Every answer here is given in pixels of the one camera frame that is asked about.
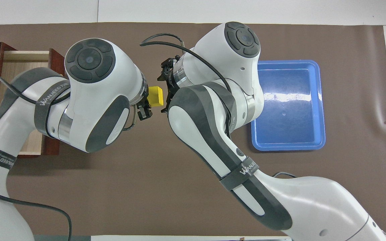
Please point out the yellow cube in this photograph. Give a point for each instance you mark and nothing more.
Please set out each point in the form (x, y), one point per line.
(156, 96)

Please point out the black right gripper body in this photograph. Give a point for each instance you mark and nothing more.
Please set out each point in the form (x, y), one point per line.
(174, 83)

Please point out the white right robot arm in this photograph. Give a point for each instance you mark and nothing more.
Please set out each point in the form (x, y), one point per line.
(206, 134)

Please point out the blue plastic tray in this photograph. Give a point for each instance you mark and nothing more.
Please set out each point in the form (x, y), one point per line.
(290, 110)

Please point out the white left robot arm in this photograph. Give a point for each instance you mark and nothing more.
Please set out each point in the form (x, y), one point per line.
(92, 100)

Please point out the brown table mat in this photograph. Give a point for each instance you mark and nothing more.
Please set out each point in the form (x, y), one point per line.
(139, 184)

